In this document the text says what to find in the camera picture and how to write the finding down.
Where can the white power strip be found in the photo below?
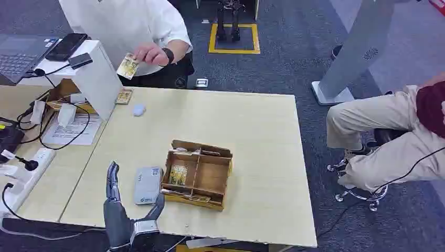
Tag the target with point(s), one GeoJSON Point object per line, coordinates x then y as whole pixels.
{"type": "Point", "coordinates": [33, 177]}

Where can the steel floor socket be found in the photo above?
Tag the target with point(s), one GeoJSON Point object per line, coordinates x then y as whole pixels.
{"type": "Point", "coordinates": [202, 82]}

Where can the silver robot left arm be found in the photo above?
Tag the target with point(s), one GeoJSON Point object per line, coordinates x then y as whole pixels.
{"type": "Point", "coordinates": [144, 231]}

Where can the yellow printed card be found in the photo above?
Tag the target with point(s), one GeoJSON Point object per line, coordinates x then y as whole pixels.
{"type": "Point", "coordinates": [127, 66]}
{"type": "Point", "coordinates": [178, 175]}

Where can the grey card pack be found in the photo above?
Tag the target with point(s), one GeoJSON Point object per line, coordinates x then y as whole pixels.
{"type": "Point", "coordinates": [147, 186]}

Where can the black smartphone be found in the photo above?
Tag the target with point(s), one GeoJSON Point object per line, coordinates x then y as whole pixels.
{"type": "Point", "coordinates": [66, 46]}

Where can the black wristband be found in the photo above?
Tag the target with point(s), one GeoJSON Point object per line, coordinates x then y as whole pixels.
{"type": "Point", "coordinates": [169, 55]}

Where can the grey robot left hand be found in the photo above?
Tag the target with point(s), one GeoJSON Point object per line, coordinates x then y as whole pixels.
{"type": "Point", "coordinates": [116, 222]}

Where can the open cardboard box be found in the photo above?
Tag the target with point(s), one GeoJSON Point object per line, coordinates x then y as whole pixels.
{"type": "Point", "coordinates": [62, 91]}

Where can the small black adapter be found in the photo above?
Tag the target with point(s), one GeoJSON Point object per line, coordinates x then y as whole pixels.
{"type": "Point", "coordinates": [80, 60]}

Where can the white desk riser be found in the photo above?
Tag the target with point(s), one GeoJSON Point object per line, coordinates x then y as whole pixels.
{"type": "Point", "coordinates": [97, 83]}

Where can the white pillar stand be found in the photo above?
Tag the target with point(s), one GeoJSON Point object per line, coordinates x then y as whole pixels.
{"type": "Point", "coordinates": [361, 45]}

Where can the black robot legs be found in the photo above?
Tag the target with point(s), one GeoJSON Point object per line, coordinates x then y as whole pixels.
{"type": "Point", "coordinates": [221, 24]}

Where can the pale card strip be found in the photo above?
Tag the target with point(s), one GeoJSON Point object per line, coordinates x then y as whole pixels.
{"type": "Point", "coordinates": [184, 151]}

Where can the person's left hand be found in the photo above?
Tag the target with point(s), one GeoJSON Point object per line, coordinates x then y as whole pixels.
{"type": "Point", "coordinates": [151, 55]}

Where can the chrome chair base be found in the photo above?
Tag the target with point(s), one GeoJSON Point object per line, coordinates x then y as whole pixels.
{"type": "Point", "coordinates": [373, 200]}

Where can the red object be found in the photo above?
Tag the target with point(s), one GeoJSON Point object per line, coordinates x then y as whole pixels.
{"type": "Point", "coordinates": [438, 5]}

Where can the black desk device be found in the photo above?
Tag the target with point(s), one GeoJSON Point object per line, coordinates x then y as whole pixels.
{"type": "Point", "coordinates": [8, 139]}

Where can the person in white top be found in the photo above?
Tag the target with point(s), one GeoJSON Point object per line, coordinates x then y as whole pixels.
{"type": "Point", "coordinates": [121, 21]}

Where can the printed paper sheet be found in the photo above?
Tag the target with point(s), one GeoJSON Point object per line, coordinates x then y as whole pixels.
{"type": "Point", "coordinates": [71, 134]}

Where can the white charger block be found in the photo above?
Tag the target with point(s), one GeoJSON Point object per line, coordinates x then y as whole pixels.
{"type": "Point", "coordinates": [66, 114]}
{"type": "Point", "coordinates": [37, 112]}

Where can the seated person in beige trousers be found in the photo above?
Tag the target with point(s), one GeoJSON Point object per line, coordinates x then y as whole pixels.
{"type": "Point", "coordinates": [382, 114]}

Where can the wooden divided card box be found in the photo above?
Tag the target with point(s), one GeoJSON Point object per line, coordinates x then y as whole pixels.
{"type": "Point", "coordinates": [208, 177]}

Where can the yellow floor tape square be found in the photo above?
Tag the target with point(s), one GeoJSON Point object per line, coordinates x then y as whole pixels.
{"type": "Point", "coordinates": [233, 51]}

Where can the dark laptop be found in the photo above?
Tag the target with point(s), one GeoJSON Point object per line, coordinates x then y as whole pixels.
{"type": "Point", "coordinates": [19, 55]}

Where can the black power plug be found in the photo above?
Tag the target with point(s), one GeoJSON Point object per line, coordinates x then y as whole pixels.
{"type": "Point", "coordinates": [30, 165]}

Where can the pale blue soft lump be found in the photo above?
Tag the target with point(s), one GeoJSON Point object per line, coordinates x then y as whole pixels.
{"type": "Point", "coordinates": [139, 110]}

